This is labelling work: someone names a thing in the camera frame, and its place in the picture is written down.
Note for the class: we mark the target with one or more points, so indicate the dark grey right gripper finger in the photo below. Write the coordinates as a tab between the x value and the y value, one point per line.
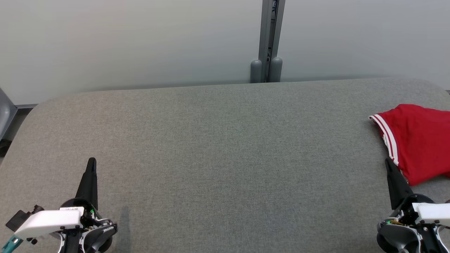
399	186

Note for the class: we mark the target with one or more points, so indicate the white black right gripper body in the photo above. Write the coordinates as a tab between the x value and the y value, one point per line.
432	212

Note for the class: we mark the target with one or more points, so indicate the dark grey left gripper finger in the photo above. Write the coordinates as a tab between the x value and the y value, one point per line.
89	186

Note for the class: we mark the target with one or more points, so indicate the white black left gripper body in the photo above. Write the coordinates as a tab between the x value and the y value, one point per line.
49	221

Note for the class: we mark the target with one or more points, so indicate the red white basketball jersey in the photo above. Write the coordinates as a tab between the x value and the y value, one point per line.
418	140

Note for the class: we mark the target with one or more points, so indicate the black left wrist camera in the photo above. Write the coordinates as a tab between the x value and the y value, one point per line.
14	219

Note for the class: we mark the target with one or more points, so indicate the teal left camera connector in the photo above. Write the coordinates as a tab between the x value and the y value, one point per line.
10	244

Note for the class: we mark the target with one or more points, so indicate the grey partition post with round feet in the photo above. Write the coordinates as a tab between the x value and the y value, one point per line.
264	35

